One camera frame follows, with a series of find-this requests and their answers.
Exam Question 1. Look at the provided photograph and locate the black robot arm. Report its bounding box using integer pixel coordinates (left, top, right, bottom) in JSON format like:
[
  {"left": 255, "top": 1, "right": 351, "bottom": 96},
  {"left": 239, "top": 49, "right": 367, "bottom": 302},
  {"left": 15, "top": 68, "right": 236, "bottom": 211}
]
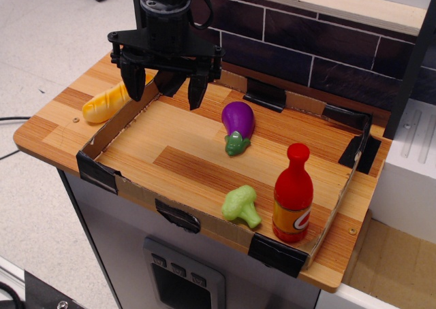
[{"left": 108, "top": 0, "right": 225, "bottom": 110}]

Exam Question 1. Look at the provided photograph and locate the cardboard fence with black tape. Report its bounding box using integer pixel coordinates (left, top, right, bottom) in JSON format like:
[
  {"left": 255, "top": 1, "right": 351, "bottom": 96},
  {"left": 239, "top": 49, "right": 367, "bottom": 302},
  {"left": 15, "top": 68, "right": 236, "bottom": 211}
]
[{"left": 76, "top": 71, "right": 384, "bottom": 286}]

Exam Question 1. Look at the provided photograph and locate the green toy broccoli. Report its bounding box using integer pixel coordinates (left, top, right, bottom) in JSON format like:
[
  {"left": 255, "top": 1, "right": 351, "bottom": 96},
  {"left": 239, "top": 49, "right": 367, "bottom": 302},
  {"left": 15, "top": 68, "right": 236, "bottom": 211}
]
[{"left": 221, "top": 185, "right": 262, "bottom": 229}]

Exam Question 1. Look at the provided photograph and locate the purple toy eggplant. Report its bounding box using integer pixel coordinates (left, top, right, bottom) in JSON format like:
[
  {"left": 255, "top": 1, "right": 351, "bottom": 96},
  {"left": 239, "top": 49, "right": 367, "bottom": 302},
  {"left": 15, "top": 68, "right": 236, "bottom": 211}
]
[{"left": 221, "top": 101, "right": 255, "bottom": 157}]

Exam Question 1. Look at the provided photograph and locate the yellow toy bread loaf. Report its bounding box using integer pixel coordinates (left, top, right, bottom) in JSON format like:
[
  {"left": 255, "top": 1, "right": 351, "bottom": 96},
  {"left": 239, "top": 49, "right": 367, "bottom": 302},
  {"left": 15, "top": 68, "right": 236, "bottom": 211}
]
[{"left": 82, "top": 81, "right": 137, "bottom": 124}]

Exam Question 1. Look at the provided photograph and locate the grey oven control panel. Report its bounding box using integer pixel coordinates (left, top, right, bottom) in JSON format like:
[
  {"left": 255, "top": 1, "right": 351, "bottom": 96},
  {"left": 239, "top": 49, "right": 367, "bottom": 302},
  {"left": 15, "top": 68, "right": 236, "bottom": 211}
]
[{"left": 142, "top": 238, "right": 226, "bottom": 309}]

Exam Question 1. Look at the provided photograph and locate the black floor cable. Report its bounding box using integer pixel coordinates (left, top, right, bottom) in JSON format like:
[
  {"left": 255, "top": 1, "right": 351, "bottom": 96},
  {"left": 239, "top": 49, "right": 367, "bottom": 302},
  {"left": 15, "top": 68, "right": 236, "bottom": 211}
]
[{"left": 0, "top": 116, "right": 31, "bottom": 161}]

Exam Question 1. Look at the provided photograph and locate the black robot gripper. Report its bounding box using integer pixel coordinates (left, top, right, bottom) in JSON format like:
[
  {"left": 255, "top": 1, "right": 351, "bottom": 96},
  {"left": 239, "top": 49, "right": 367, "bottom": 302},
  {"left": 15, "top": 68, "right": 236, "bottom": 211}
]
[{"left": 108, "top": 0, "right": 225, "bottom": 110}]

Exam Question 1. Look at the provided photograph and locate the red hot sauce bottle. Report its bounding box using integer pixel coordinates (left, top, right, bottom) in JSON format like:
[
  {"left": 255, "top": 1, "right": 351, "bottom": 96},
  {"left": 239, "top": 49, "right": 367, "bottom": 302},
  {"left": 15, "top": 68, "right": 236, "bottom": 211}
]
[{"left": 272, "top": 143, "right": 313, "bottom": 243}]

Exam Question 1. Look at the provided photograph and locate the white toy sink counter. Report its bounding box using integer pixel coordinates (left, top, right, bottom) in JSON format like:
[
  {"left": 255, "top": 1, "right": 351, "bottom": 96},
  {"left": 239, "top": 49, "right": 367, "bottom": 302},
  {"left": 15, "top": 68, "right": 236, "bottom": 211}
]
[{"left": 369, "top": 99, "right": 435, "bottom": 243}]

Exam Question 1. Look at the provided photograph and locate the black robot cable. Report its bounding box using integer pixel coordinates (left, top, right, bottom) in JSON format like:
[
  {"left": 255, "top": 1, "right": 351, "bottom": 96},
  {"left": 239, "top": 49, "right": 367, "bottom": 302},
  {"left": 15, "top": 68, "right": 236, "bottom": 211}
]
[{"left": 189, "top": 0, "right": 214, "bottom": 31}]

